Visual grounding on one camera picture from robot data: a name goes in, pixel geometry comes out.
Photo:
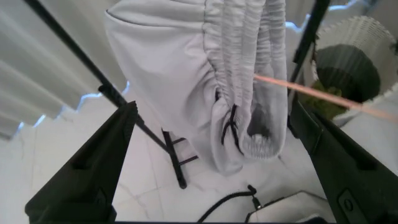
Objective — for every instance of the pink clothes hanger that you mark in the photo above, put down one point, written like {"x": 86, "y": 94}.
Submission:
{"x": 342, "y": 102}

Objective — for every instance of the black clothes rack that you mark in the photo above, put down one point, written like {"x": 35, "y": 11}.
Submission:
{"x": 77, "y": 54}

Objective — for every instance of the white laundry basket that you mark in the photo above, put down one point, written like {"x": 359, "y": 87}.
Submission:
{"x": 357, "y": 31}

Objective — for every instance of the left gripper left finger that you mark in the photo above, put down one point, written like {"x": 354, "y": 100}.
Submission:
{"x": 84, "y": 186}

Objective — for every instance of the white curtain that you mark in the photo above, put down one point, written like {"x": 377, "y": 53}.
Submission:
{"x": 37, "y": 77}

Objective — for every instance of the pale grey shorts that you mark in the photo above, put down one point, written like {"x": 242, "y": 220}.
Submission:
{"x": 161, "y": 77}

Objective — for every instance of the green garment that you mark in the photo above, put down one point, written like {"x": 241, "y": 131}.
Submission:
{"x": 326, "y": 110}

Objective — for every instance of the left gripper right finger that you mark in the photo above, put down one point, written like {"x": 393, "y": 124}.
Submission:
{"x": 357, "y": 186}

